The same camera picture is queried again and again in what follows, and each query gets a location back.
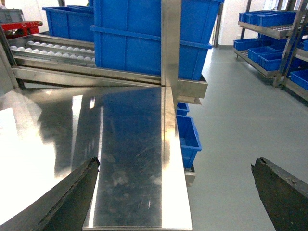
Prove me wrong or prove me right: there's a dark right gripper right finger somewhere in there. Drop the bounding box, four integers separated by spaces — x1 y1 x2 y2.
251 157 308 231

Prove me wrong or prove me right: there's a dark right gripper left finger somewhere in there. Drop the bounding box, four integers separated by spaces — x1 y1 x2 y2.
0 157 100 231

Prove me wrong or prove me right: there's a blue bin under table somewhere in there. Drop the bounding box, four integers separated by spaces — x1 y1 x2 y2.
176 115 202 168

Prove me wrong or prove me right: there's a stainless steel roller rack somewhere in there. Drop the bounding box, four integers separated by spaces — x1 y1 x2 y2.
0 0 209 105

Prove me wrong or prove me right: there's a steel shelf with blue bins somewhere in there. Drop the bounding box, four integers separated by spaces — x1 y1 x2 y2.
233 0 308 103

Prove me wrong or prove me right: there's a large blue plastic crate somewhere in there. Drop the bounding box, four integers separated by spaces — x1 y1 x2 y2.
90 0 222 80

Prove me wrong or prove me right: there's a rear blue plastic crate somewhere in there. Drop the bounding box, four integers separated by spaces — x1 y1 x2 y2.
42 5 94 42

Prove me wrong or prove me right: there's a red metal frame table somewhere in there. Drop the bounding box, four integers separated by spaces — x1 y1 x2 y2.
0 21 43 39

